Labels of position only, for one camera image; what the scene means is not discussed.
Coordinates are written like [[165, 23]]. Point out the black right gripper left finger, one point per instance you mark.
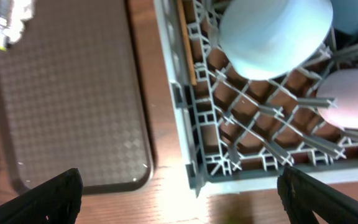
[[57, 200]]

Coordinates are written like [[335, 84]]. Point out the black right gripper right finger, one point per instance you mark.
[[304, 197]]

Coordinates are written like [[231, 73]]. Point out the pink cup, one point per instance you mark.
[[342, 87]]

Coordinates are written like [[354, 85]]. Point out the light blue bowl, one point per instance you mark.
[[264, 39]]

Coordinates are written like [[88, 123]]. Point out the dark blue plate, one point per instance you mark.
[[345, 17]]

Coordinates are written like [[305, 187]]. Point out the yellow wrapper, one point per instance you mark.
[[13, 16]]

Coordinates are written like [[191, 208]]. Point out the wooden chopstick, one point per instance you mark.
[[186, 42]]

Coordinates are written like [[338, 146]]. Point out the grey dishwasher rack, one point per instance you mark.
[[237, 135]]

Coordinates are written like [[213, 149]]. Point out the brown serving tray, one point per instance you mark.
[[70, 98]]

